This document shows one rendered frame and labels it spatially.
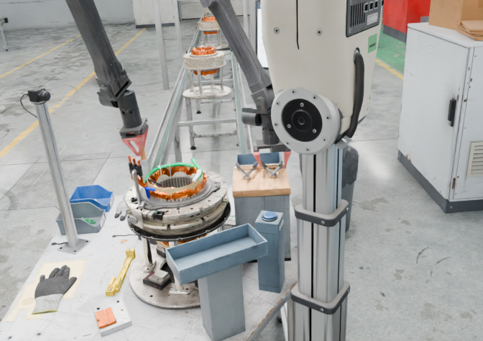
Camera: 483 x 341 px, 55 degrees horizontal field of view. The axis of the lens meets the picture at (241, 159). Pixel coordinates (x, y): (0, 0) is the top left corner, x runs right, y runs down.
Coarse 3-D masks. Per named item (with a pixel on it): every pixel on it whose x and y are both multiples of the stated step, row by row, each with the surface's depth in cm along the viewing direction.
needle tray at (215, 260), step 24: (216, 240) 127; (240, 240) 130; (264, 240) 122; (168, 264) 121; (192, 264) 121; (216, 264) 117; (240, 264) 120; (216, 288) 121; (240, 288) 125; (216, 312) 124; (240, 312) 128; (216, 336) 127
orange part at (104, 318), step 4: (108, 308) 140; (96, 312) 138; (100, 312) 138; (104, 312) 138; (108, 312) 138; (112, 312) 138; (96, 316) 137; (100, 316) 137; (104, 316) 137; (108, 316) 137; (112, 316) 136; (100, 320) 135; (104, 320) 135; (108, 320) 135; (112, 320) 135; (100, 324) 133; (104, 324) 133; (108, 324) 134; (100, 328) 133
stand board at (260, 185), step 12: (240, 180) 156; (252, 180) 156; (264, 180) 155; (276, 180) 155; (288, 180) 154; (240, 192) 149; (252, 192) 149; (264, 192) 149; (276, 192) 149; (288, 192) 149
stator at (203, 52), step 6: (198, 48) 360; (204, 48) 361; (210, 48) 360; (192, 54) 351; (198, 54) 346; (204, 54) 346; (210, 54) 348; (216, 54) 351; (204, 72) 351; (210, 72) 353
